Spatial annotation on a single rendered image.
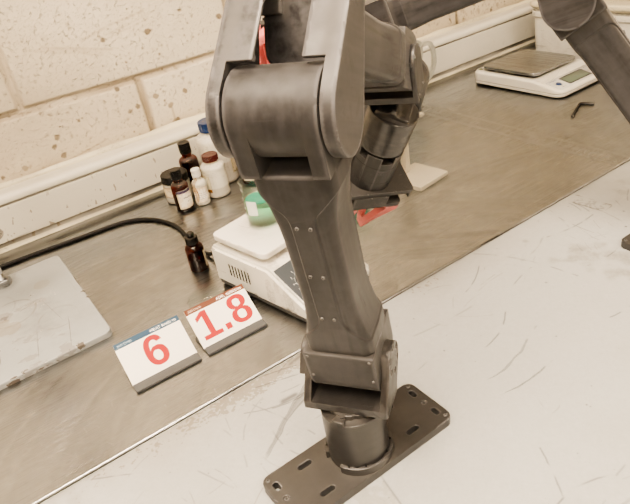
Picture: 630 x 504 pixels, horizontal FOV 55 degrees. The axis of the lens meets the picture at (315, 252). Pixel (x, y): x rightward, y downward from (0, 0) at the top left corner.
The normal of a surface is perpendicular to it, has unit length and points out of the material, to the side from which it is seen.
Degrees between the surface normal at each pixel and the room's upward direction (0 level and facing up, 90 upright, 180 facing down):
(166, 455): 0
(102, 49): 90
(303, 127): 88
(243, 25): 41
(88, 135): 90
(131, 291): 0
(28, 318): 0
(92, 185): 90
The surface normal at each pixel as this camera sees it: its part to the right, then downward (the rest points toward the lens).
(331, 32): -0.32, -0.29
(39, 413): -0.15, -0.84
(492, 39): 0.57, 0.36
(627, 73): -0.26, 0.52
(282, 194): -0.29, 0.68
